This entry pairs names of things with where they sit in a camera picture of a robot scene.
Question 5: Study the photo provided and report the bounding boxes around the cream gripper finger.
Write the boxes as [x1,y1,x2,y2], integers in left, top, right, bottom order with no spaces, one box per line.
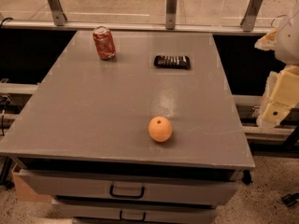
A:
[256,64,299,128]
[254,28,278,51]

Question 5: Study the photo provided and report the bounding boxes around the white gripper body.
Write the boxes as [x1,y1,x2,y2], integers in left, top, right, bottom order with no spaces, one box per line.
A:
[275,3,299,65]

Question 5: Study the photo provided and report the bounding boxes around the red coke can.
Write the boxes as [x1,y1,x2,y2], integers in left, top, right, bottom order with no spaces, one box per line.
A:
[93,26,116,60]

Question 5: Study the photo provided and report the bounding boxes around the black chocolate bar packet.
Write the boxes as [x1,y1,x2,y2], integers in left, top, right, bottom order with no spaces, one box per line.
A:
[154,55,191,70]

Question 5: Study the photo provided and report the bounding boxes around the orange fruit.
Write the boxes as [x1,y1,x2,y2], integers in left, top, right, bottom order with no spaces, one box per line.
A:
[149,117,172,143]

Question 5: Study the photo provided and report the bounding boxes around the grey upper drawer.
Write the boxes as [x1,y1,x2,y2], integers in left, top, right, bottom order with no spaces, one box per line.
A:
[20,169,237,205]

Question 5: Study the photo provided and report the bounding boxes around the grey drawer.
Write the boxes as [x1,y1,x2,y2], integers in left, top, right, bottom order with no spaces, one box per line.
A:
[20,169,237,205]
[52,200,217,224]

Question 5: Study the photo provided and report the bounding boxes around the grey lower drawer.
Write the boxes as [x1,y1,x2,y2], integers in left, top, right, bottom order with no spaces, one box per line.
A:
[52,200,217,224]

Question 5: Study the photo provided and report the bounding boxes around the right metal rail bracket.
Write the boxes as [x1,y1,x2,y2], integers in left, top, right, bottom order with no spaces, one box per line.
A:
[240,0,263,32]

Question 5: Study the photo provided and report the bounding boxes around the metal rail bracket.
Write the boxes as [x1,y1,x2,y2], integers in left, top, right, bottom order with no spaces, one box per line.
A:
[165,0,178,30]
[47,0,67,26]
[240,0,263,32]

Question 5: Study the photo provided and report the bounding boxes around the middle metal rail bracket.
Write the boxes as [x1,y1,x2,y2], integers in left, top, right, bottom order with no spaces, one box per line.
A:
[165,0,178,30]

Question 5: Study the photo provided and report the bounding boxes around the black upper drawer handle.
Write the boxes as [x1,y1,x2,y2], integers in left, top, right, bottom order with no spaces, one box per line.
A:
[109,185,145,200]

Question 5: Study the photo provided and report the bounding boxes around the black drawer handle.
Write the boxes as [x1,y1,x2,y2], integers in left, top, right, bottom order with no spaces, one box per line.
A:
[109,185,145,200]
[119,211,147,222]

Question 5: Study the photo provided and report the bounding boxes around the black lower drawer handle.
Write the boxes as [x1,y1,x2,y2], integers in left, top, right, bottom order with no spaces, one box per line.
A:
[119,211,147,222]

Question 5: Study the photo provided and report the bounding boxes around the left metal rail bracket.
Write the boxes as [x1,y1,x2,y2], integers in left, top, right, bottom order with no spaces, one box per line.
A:
[47,0,67,26]

